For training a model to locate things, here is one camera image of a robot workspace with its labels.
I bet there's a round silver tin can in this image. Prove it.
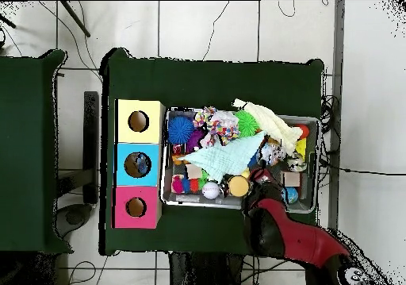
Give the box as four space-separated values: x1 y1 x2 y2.
287 156 308 172

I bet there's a wooden box with three holes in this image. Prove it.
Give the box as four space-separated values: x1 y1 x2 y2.
113 98 166 230

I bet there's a purple spiky ball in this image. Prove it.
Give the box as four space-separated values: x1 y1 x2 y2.
186 129 205 154

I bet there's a tan round bun toy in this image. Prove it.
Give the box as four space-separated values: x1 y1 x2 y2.
228 175 251 198

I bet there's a small wooden cube block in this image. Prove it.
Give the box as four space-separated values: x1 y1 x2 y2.
282 171 301 188

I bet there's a side table with green cloth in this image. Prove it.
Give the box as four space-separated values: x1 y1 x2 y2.
0 48 69 254

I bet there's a mint green cloth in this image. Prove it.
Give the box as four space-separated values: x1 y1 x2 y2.
179 131 266 183

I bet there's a small blue globe ball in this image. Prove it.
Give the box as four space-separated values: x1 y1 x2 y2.
282 186 300 205

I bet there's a shallow clear mesh bin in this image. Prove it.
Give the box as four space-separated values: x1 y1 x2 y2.
161 108 320 215

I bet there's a small red ball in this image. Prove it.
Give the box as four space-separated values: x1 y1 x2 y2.
295 123 312 140

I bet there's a green spiky ball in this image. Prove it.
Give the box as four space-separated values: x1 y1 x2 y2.
234 110 260 137

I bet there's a colourful patterned cloth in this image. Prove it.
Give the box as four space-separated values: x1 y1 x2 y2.
193 106 212 130
200 110 241 149

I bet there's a pale pink ball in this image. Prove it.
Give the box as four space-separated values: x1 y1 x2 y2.
201 180 221 200

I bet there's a blue spiky ball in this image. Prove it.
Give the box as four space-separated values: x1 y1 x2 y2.
167 114 197 145

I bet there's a pale yellow cloth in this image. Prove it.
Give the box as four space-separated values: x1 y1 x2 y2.
232 97 305 158

